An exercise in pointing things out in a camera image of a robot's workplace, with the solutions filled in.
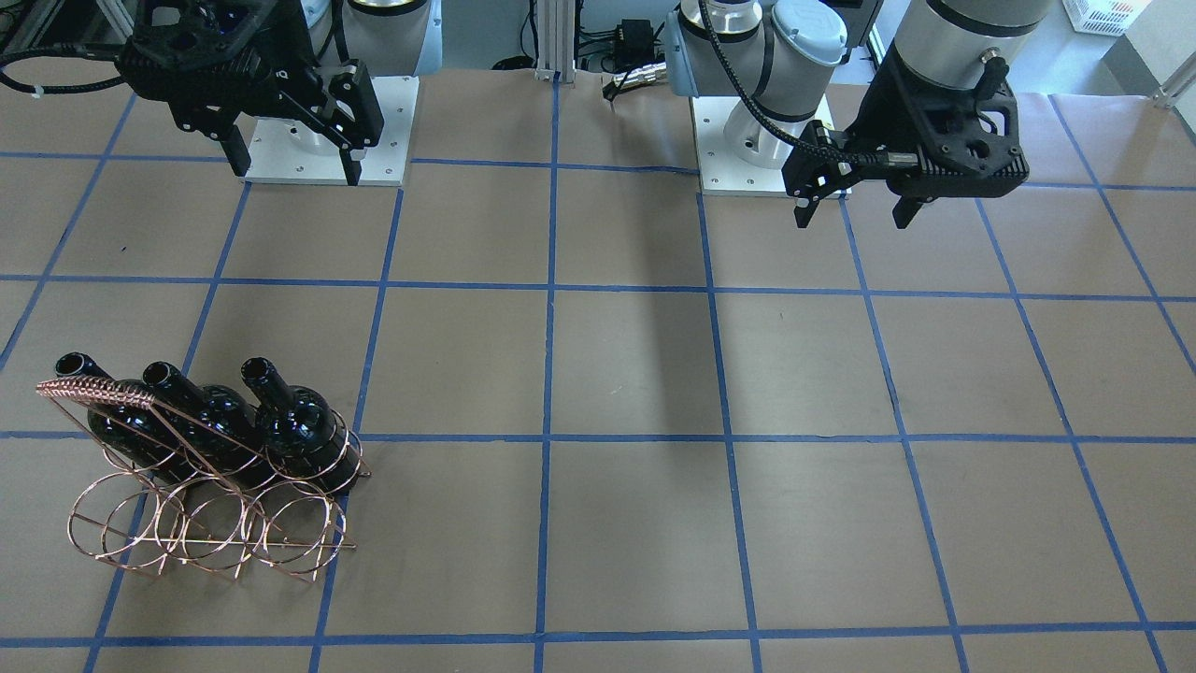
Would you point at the white plastic crate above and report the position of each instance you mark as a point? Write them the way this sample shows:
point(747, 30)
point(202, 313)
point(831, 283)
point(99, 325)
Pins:
point(1103, 18)

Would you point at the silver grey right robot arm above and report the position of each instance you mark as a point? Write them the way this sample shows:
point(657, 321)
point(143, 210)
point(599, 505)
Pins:
point(393, 38)

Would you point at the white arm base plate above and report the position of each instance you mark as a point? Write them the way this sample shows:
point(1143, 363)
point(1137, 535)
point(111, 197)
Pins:
point(287, 152)
point(737, 157)

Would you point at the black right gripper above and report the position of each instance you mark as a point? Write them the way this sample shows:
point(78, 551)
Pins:
point(290, 58)

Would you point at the copper wire wine basket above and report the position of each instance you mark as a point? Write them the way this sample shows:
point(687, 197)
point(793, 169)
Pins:
point(132, 520)

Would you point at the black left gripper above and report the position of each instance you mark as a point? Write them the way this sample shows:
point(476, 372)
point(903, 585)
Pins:
point(880, 120)

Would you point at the dark glass wine bottle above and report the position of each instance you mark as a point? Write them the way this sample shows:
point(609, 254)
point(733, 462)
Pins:
point(217, 422)
point(135, 433)
point(301, 435)

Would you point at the aluminium frame post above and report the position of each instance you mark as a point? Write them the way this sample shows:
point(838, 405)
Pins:
point(555, 24)

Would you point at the black power adapter box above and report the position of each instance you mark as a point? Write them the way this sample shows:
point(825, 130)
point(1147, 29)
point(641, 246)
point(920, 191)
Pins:
point(634, 34)

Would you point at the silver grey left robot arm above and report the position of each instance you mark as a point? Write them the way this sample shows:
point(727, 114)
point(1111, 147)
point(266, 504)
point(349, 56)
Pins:
point(779, 60)

